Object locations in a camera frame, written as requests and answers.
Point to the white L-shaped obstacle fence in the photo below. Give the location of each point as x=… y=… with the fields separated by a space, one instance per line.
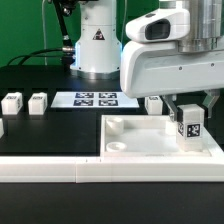
x=111 y=169

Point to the white square table top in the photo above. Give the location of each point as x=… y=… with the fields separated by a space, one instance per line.
x=148 y=136

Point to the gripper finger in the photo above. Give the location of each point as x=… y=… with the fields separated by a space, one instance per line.
x=174 y=111
x=210 y=100

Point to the white block at left edge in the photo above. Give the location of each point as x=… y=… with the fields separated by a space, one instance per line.
x=1 y=128

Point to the white marker plate with tags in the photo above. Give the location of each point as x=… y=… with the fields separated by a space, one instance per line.
x=93 y=100

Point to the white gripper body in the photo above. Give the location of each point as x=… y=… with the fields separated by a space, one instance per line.
x=172 y=51

